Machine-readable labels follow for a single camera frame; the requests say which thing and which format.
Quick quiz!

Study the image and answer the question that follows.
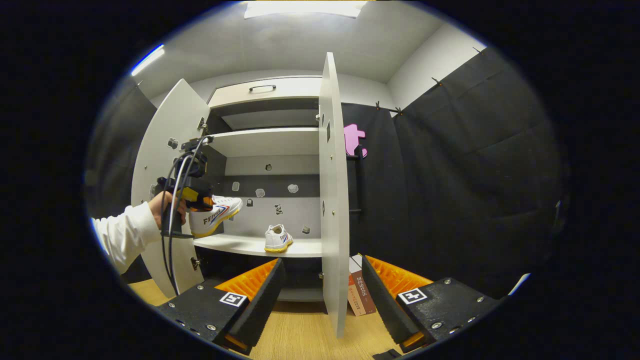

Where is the white cabinet door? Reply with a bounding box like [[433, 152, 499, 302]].
[[318, 51, 351, 339], [131, 78, 211, 299]]

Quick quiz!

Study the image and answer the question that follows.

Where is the black backdrop cloth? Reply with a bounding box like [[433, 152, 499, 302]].
[[85, 47, 571, 301]]

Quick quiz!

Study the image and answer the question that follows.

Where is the white cabinet shelf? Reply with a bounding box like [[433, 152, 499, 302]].
[[207, 126, 321, 158], [193, 233, 323, 258]]

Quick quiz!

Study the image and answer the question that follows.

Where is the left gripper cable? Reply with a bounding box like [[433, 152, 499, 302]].
[[161, 136, 208, 296]]

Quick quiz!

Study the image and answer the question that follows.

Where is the small ceiling light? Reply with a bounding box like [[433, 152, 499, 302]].
[[131, 44, 166, 77]]

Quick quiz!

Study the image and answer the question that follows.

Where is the white shoe cabinet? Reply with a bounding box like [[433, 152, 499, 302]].
[[192, 75, 326, 303]]

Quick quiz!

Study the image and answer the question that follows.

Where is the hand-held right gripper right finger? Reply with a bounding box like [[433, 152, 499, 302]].
[[361, 254, 503, 355]]

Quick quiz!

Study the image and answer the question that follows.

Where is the white cabinet drawer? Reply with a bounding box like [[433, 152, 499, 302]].
[[207, 76, 323, 108]]

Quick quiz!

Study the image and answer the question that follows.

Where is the white canvas shoe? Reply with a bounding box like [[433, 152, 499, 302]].
[[189, 195, 244, 239], [264, 224, 294, 253]]

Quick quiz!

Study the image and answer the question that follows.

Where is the black door handle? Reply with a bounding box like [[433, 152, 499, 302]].
[[350, 145, 367, 216]]

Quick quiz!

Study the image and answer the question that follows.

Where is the long ceiling light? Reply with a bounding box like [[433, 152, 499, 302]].
[[244, 0, 368, 20]]

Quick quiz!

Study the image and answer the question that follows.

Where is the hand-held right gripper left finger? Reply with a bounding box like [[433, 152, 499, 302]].
[[155, 257, 287, 356]]

